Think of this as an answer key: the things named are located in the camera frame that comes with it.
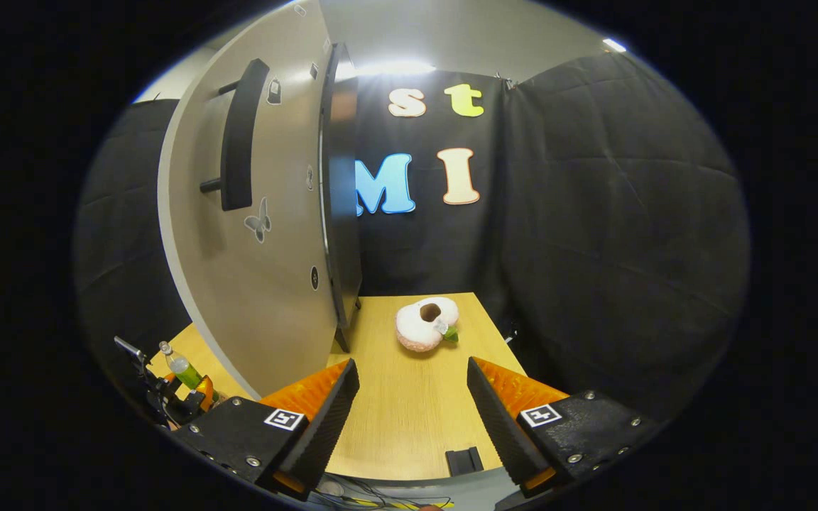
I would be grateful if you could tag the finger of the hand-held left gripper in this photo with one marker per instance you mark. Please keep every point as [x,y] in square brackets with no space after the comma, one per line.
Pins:
[205,394]

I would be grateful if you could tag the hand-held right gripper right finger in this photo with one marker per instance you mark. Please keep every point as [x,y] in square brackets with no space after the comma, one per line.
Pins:
[500,433]

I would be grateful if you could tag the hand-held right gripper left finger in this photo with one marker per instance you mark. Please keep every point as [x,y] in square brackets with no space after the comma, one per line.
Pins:
[320,433]

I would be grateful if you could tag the green bottle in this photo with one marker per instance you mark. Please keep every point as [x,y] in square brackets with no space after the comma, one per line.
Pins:
[185,370]

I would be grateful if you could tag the small black block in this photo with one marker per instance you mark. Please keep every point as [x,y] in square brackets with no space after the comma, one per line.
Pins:
[464,463]

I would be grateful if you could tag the black backdrop cloth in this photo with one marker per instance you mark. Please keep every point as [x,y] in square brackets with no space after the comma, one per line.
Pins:
[593,227]

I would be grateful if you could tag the ceiling light panel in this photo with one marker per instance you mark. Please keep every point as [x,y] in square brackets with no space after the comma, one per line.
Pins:
[388,68]
[614,45]

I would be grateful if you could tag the white cabinet door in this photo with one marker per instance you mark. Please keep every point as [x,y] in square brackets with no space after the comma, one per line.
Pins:
[274,298]

